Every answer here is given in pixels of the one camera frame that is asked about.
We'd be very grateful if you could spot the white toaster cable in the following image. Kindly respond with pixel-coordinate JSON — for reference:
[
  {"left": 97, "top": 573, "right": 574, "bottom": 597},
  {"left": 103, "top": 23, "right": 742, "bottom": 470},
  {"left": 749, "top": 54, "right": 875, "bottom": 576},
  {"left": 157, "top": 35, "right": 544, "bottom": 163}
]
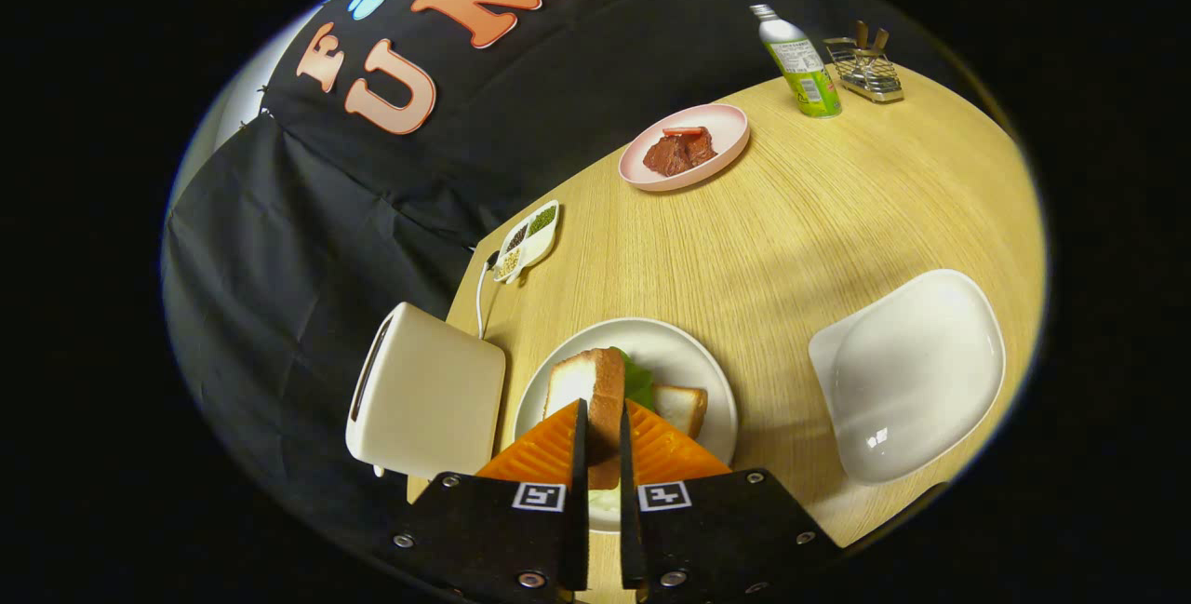
[{"left": 475, "top": 255, "right": 499, "bottom": 340}]

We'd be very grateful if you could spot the metal wire rack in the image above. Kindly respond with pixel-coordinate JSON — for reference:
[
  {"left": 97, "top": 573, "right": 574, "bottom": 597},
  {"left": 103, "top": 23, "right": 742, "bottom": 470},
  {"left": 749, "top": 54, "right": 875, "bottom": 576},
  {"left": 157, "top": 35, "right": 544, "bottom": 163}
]
[{"left": 823, "top": 20, "right": 905, "bottom": 104}]

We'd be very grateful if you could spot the white square dish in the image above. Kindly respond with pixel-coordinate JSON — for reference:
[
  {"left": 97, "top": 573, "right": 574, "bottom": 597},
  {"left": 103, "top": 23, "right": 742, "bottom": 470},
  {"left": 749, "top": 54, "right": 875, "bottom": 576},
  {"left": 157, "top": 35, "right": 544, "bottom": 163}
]
[{"left": 808, "top": 268, "right": 1008, "bottom": 486}]

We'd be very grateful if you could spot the white toaster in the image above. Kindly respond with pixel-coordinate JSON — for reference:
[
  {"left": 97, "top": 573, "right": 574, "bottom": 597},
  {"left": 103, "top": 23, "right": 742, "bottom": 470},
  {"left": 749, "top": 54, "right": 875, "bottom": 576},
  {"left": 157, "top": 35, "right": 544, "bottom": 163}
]
[{"left": 345, "top": 302, "right": 507, "bottom": 480}]

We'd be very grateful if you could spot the green label metal bottle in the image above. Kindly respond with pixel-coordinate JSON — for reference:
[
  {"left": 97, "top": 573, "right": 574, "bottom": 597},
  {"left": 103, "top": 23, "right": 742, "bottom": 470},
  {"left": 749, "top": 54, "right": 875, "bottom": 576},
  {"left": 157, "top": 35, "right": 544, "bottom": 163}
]
[{"left": 750, "top": 4, "right": 843, "bottom": 119}]

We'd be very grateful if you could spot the green lettuce leaf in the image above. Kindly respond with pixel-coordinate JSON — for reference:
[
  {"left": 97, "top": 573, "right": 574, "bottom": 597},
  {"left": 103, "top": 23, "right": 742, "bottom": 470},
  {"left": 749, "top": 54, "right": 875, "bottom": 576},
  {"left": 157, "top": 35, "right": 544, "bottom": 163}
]
[{"left": 588, "top": 348, "right": 658, "bottom": 514}]

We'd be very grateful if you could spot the white divided seasoning tray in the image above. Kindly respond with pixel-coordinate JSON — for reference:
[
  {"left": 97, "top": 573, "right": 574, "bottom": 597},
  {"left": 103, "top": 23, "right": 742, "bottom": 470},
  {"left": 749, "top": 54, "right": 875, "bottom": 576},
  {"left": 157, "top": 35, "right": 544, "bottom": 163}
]
[{"left": 492, "top": 199, "right": 561, "bottom": 286}]

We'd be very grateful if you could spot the round grey-white plate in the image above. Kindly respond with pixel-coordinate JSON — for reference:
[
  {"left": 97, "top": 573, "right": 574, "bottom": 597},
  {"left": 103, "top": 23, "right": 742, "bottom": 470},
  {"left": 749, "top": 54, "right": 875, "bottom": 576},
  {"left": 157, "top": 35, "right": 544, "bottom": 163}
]
[{"left": 513, "top": 316, "right": 740, "bottom": 534}]

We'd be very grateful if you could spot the pink plate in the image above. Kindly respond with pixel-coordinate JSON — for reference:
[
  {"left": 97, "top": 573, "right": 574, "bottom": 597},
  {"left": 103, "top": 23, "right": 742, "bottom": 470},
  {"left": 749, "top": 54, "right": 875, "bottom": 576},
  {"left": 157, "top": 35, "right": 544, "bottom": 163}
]
[{"left": 618, "top": 103, "right": 751, "bottom": 193}]

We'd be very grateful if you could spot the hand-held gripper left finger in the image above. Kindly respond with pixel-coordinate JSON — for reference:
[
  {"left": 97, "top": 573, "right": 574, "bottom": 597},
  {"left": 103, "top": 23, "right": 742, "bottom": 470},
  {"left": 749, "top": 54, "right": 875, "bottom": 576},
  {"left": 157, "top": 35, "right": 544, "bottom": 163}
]
[{"left": 377, "top": 397, "right": 592, "bottom": 604}]

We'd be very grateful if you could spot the white bread slice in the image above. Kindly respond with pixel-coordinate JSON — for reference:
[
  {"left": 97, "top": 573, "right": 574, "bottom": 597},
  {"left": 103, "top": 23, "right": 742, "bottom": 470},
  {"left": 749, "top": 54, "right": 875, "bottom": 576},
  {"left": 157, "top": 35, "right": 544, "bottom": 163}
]
[{"left": 542, "top": 347, "right": 627, "bottom": 491}]

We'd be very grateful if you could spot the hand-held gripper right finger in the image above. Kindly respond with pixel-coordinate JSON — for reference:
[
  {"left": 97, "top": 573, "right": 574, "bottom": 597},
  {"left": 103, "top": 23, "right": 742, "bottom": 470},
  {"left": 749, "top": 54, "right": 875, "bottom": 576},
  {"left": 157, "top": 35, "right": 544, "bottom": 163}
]
[{"left": 618, "top": 399, "right": 843, "bottom": 604}]

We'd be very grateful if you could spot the black backdrop cloth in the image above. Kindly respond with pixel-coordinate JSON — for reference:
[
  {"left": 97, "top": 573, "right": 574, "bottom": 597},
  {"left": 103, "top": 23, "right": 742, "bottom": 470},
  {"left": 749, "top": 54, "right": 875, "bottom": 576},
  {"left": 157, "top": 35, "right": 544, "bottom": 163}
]
[{"left": 163, "top": 0, "right": 987, "bottom": 568}]

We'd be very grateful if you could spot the toasted bread slice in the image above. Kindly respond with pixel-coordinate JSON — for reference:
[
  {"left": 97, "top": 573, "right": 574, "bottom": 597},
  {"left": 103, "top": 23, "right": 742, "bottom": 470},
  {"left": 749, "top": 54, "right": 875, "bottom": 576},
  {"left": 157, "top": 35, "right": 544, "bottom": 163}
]
[{"left": 651, "top": 383, "right": 709, "bottom": 440}]

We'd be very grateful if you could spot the brown meat piece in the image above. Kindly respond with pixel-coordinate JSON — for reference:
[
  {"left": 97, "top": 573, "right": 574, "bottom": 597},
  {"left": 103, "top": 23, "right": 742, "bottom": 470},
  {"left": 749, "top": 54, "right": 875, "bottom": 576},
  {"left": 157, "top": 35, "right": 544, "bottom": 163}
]
[{"left": 642, "top": 127, "right": 718, "bottom": 178}]

